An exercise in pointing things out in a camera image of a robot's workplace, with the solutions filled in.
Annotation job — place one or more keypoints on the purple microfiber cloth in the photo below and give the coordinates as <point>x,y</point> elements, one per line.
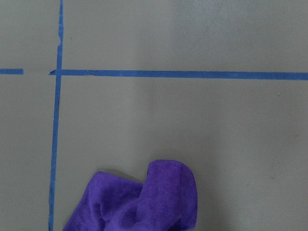
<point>166,201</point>

